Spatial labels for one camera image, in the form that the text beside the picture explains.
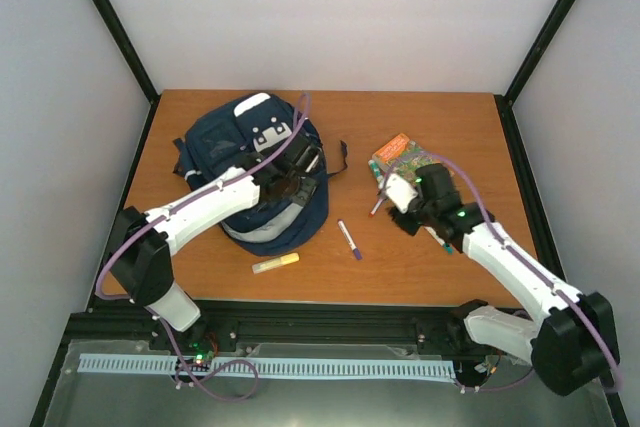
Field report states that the orange green paperback book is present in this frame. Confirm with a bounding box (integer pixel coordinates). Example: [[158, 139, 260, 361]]
[[371, 133, 438, 183]]

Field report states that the navy blue backpack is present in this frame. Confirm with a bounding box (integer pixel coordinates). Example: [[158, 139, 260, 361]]
[[174, 92, 333, 256]]

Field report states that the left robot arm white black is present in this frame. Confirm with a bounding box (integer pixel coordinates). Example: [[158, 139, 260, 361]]
[[103, 132, 328, 350]]

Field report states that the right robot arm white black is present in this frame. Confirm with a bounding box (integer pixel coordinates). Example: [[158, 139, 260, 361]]
[[379, 163, 621, 396]]

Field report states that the green capped marker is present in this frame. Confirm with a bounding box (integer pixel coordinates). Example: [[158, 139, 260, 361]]
[[425, 227, 454, 254]]

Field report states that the red capped marker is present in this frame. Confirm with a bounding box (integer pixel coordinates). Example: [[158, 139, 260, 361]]
[[368, 197, 386, 217]]

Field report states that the purple capped marker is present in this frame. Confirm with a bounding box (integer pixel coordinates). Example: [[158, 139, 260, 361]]
[[337, 219, 363, 260]]

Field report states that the yellow highlighter pen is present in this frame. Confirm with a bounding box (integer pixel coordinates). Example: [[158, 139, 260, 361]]
[[252, 253, 300, 274]]

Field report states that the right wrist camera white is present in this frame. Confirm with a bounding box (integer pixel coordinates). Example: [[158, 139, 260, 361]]
[[380, 173, 418, 214]]

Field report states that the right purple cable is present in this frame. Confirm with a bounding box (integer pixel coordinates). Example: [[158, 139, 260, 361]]
[[377, 150, 624, 394]]

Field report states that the purple cable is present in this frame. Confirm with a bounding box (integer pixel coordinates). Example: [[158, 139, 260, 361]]
[[94, 92, 312, 402], [377, 150, 624, 394]]

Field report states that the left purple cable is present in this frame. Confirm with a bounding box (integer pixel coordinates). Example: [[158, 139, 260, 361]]
[[94, 92, 312, 402]]

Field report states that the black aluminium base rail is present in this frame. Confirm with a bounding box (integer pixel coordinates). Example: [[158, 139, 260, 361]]
[[63, 301, 497, 360]]

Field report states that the right black frame post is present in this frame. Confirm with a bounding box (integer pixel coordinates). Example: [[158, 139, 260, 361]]
[[502, 0, 609, 103]]

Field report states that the black frame post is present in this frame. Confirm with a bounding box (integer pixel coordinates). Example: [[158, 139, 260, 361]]
[[502, 0, 609, 103], [62, 0, 161, 104]]

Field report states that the light blue cable duct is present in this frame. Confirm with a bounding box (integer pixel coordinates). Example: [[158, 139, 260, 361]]
[[77, 353, 455, 383]]

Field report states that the left black frame post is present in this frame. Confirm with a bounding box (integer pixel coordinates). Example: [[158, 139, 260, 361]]
[[62, 0, 161, 104]]

